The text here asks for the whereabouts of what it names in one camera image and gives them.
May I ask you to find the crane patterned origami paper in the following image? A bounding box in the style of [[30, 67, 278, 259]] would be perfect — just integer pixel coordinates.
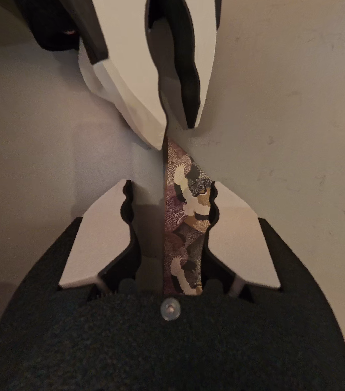
[[163, 136, 216, 296]]

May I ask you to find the person's left hand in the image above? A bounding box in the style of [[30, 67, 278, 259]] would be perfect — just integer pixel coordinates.
[[17, 0, 82, 51]]

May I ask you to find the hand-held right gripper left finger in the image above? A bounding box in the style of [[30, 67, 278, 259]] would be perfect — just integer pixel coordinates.
[[58, 179, 143, 295]]

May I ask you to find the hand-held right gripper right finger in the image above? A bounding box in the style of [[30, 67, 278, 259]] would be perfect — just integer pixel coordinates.
[[201, 180, 282, 297]]

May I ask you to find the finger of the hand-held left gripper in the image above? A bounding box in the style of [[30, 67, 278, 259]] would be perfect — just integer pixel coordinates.
[[147, 0, 222, 129], [78, 0, 169, 151]]

